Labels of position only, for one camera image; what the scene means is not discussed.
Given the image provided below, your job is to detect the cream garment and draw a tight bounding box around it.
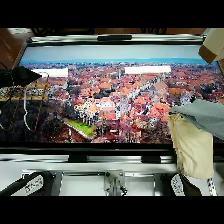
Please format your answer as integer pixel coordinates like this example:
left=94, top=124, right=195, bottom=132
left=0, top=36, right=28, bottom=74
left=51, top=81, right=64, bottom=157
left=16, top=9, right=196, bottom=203
left=167, top=112, right=215, bottom=180

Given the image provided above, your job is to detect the grey garment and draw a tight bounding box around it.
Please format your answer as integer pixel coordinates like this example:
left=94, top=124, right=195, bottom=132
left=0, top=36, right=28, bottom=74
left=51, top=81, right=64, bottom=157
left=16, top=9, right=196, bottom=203
left=170, top=97, right=224, bottom=142

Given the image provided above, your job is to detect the black garment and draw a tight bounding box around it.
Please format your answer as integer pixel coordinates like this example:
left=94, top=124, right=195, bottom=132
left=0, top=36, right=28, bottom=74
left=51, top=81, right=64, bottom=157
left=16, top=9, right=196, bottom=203
left=0, top=65, right=43, bottom=89

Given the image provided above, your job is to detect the cardboard box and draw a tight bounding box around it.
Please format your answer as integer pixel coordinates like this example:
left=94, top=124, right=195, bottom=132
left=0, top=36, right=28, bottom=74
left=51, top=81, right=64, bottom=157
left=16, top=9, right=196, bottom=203
left=198, top=28, right=224, bottom=65

